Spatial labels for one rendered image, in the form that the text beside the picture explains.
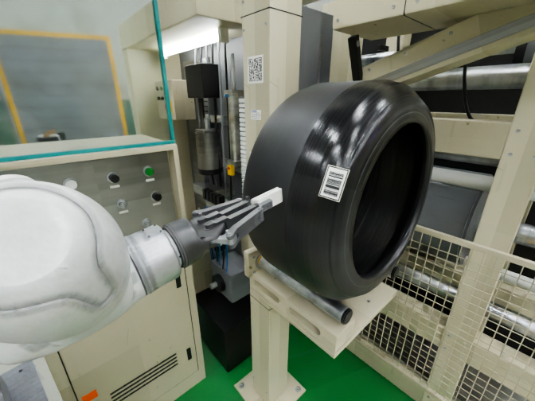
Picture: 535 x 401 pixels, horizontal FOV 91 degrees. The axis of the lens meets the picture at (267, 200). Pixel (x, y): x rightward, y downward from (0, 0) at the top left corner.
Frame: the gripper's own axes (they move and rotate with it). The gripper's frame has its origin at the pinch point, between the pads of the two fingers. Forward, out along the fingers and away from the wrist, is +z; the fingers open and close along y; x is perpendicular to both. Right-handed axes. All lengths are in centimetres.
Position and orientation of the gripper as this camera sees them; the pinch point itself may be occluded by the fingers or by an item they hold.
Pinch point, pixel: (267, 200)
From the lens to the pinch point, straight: 52.2
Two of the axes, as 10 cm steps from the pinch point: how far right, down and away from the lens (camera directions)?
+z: 7.4, -3.7, 5.6
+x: 1.0, 8.9, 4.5
